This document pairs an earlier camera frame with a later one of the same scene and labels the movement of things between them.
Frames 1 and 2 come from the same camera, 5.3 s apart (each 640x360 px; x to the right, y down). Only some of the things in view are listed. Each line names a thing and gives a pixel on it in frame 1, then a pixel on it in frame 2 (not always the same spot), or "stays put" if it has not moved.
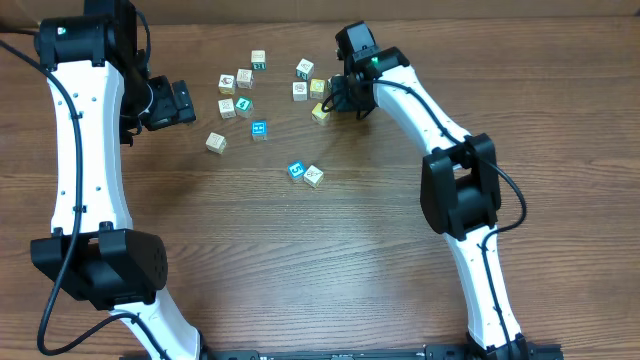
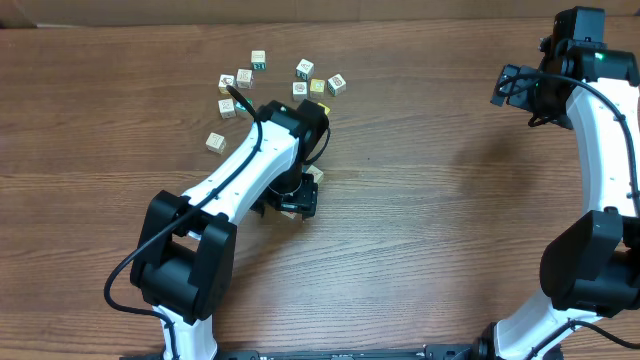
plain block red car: [313, 176] stays put
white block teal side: [305, 69] stays put
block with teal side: [258, 60] stays put
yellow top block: [317, 86] stays put
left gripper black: [181, 103] → [298, 205]
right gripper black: [341, 100] → [513, 87]
